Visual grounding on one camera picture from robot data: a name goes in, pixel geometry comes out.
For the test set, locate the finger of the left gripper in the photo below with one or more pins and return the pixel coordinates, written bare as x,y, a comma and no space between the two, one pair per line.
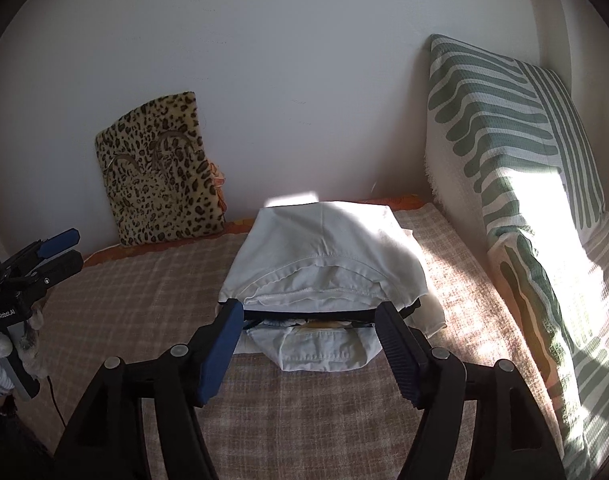
59,243
59,269

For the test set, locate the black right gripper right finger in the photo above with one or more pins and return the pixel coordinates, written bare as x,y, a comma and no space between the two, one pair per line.
511,439

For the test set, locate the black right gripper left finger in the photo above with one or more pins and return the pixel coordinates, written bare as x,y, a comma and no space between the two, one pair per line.
105,436

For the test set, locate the white t-shirt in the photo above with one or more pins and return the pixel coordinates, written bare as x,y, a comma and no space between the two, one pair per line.
332,257

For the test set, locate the leopard print cushion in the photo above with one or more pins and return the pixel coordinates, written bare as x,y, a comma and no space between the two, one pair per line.
160,184

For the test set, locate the folded light blue garment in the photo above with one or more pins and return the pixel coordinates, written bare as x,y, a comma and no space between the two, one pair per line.
322,347

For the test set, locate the orange floral bed sheet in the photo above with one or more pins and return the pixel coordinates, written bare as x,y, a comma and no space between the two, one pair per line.
242,226

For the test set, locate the green white striped pillow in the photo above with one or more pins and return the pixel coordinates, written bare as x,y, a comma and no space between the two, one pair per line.
512,167

